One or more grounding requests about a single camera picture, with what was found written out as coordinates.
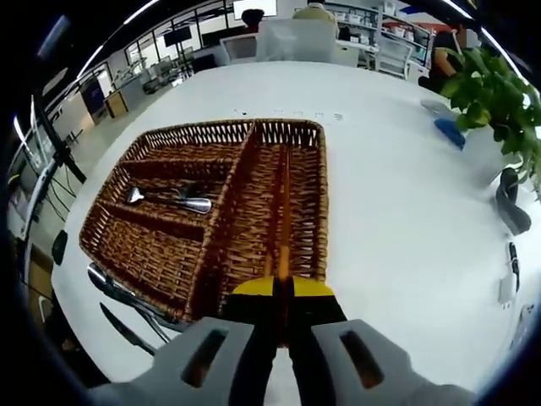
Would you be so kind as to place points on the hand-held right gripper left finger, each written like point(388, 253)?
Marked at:
point(253, 338)

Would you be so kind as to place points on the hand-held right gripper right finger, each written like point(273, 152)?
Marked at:
point(317, 338)

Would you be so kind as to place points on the brown wicker utensil storage tray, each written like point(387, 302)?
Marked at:
point(169, 254)

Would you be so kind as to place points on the steel fork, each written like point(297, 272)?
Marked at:
point(198, 205)

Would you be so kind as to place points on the white charger adapter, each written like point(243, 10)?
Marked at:
point(506, 289)

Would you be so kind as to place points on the small white device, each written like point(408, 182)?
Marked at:
point(528, 319)

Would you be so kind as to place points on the black oval device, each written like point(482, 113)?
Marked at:
point(59, 247)

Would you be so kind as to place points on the black grey curved device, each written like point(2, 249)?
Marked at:
point(513, 211)

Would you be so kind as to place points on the blue cloth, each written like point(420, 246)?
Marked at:
point(450, 131)

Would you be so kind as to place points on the black tripod pole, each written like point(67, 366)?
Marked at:
point(63, 156)

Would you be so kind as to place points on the wooden side cabinet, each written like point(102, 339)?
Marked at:
point(116, 105)

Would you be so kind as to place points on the white drawer cabinet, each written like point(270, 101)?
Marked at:
point(347, 54)

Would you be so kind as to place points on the dark standing banner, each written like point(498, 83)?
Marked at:
point(93, 97)

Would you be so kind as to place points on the white mesh office chair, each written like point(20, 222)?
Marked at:
point(238, 48)
point(395, 57)

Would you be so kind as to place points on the grey translucent chair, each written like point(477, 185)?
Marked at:
point(296, 42)

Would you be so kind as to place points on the wide black monitor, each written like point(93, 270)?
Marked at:
point(217, 38)

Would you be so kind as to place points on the green potted plant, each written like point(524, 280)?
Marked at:
point(494, 93)

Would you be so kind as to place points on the black monitor on stand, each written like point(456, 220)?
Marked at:
point(174, 36)

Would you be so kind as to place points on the white shelf rack with boxes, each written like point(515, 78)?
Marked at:
point(380, 19)

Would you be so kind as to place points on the bright white screen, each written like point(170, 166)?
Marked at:
point(253, 6)

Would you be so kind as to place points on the ceiling light strip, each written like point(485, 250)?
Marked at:
point(110, 36)

